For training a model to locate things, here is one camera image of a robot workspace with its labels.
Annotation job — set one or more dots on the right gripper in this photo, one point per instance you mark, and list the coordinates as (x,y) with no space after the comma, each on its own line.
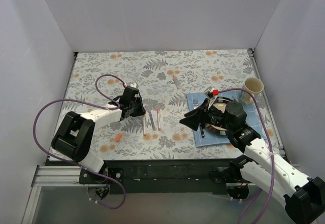
(203,117)

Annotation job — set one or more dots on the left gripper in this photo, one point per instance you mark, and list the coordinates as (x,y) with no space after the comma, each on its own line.
(137,106)

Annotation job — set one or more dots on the thin yellow pen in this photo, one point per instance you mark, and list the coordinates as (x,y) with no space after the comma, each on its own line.
(144,124)

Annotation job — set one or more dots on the white acrylic marker pink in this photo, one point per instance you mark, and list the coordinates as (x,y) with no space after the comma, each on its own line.
(158,119)

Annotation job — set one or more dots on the purple highlighter pen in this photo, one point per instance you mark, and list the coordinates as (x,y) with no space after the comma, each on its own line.
(152,120)

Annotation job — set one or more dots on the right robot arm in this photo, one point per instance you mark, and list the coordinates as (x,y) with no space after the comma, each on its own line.
(301,196)

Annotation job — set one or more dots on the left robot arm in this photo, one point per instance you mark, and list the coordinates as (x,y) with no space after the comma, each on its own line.
(74,136)

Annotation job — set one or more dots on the brown striped plate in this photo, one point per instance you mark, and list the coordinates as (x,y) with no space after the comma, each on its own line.
(220,104)

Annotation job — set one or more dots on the floral tablecloth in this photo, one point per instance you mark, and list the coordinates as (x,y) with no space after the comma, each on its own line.
(99,76)

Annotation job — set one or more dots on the blue checkered placemat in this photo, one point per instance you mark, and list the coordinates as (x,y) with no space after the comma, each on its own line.
(210,138)

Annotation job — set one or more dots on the cream mug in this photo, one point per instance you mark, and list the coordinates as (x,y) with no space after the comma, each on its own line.
(255,86)

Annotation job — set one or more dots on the black handled fork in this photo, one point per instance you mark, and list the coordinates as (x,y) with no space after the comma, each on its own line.
(195,105)

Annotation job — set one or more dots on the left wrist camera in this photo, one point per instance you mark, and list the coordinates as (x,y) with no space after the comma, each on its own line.
(134,85)

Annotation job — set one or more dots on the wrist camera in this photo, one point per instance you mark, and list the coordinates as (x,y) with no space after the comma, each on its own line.
(211,93)
(134,85)

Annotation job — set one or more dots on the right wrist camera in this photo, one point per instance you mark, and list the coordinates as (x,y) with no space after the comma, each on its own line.
(211,93)

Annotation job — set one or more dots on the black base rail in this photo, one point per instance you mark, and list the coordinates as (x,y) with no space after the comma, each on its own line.
(149,176)

